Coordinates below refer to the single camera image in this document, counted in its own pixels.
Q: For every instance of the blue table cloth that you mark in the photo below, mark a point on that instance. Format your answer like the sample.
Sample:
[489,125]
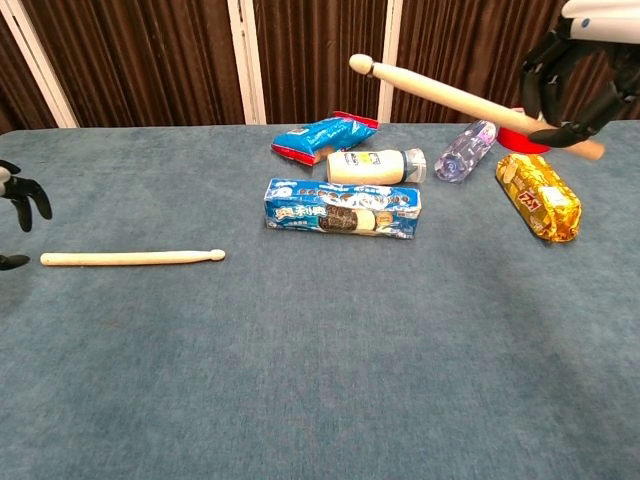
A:
[300,350]

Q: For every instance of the clear plastic water bottle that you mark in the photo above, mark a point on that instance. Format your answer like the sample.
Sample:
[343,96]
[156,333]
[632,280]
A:
[465,150]

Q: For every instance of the white screen frame post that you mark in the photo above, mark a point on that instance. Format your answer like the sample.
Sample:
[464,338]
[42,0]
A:
[42,65]
[248,65]
[392,30]

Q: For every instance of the gold foil snack pack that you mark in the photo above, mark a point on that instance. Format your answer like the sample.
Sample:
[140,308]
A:
[540,197]

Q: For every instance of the pale wooden drumstick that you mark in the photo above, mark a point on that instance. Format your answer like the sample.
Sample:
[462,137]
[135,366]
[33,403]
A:
[130,258]
[440,92]

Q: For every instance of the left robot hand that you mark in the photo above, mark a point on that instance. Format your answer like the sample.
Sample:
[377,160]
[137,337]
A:
[31,192]

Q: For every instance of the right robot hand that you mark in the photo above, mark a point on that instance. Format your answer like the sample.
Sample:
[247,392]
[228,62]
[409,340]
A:
[600,22]

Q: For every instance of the dark brown curtain panel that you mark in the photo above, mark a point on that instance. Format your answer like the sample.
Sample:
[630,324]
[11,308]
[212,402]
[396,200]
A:
[310,55]
[450,40]
[150,60]
[15,85]

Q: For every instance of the blue red-edged snack bag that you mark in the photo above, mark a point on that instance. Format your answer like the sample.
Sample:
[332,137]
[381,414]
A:
[320,137]

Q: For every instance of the blue cookie box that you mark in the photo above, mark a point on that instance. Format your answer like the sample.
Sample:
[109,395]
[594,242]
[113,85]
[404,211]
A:
[340,210]

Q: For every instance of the red tape roll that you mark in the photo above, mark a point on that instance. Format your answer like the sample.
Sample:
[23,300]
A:
[515,142]

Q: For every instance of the white milk bottle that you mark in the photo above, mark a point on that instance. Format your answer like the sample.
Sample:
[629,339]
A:
[365,167]

